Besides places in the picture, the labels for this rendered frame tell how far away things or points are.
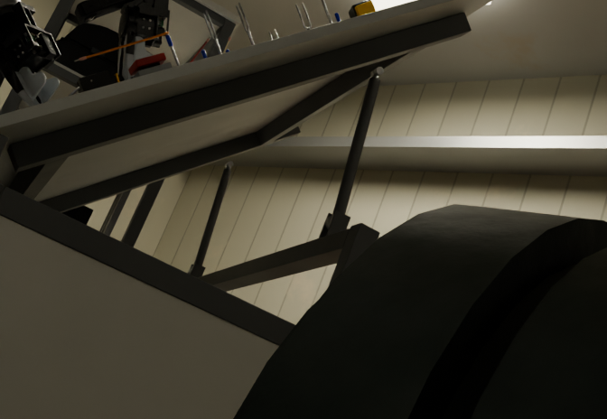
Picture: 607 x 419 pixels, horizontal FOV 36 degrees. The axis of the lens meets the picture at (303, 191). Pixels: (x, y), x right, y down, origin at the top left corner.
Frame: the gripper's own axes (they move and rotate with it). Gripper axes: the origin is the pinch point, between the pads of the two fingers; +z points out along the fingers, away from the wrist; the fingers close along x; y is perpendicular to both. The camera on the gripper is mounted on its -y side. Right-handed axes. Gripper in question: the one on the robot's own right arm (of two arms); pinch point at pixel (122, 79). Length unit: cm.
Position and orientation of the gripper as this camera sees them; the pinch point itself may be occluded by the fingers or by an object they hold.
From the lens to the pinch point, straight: 178.4
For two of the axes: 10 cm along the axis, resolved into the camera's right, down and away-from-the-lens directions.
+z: -0.4, 9.8, -2.0
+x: -3.7, 1.7, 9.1
